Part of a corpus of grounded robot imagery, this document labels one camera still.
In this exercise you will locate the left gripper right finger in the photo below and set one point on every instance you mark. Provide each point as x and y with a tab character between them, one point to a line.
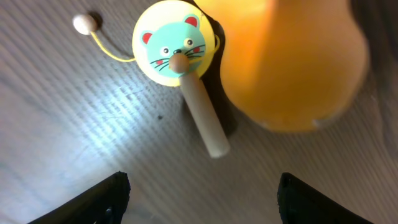
299	203

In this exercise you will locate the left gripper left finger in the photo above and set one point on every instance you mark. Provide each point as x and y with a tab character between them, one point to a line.
105	202

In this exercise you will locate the orange dinosaur toy figure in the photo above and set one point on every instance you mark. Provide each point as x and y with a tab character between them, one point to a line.
290	65

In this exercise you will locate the wooden mouse rattle drum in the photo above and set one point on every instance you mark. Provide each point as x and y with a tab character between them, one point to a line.
173	43

